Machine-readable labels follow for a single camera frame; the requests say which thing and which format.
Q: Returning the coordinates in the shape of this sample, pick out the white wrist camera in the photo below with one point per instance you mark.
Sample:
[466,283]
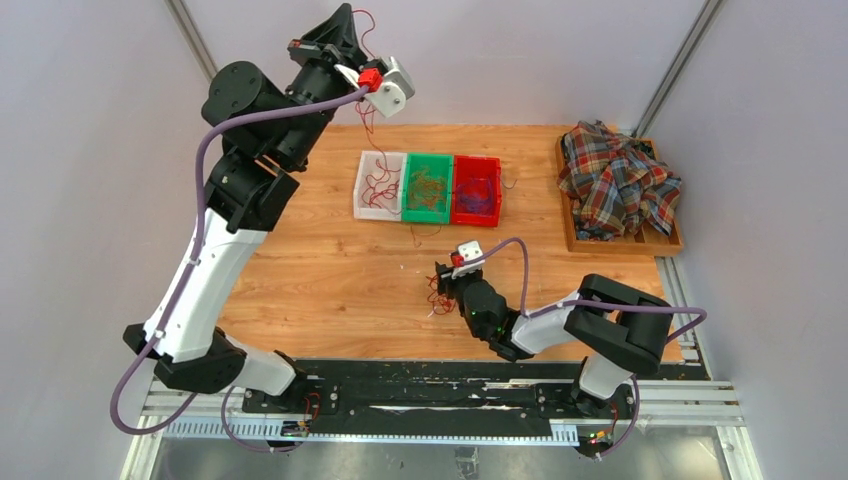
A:
[466,259]
[388,86]

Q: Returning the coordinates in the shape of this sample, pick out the green plastic bin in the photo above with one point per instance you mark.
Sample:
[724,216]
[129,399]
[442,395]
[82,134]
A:
[428,189]

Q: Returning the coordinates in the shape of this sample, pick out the red plastic bin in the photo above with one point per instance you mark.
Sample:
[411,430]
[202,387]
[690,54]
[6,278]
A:
[476,191]

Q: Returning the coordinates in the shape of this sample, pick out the white plastic bin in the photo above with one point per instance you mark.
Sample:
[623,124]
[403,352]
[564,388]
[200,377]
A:
[379,186]

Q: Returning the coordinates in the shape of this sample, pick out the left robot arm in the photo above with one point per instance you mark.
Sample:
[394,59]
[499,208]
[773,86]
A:
[267,134]

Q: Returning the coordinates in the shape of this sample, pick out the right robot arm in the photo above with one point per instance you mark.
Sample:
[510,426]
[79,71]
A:
[626,329]

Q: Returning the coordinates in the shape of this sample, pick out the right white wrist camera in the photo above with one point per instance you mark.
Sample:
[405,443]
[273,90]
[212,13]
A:
[466,259]

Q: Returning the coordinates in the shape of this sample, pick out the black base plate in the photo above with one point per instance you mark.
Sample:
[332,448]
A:
[440,398]

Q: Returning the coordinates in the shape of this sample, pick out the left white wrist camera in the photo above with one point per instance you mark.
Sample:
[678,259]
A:
[388,86]

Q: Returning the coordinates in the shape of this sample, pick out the aluminium frame rail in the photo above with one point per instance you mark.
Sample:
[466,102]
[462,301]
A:
[689,405]

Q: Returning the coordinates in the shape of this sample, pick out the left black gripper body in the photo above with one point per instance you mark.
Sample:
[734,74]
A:
[326,57]

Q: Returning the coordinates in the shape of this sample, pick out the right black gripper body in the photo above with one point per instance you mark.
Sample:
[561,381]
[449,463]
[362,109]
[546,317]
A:
[460,284]

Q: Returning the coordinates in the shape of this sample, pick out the plaid cloth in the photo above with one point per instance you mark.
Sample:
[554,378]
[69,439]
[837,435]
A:
[616,183]

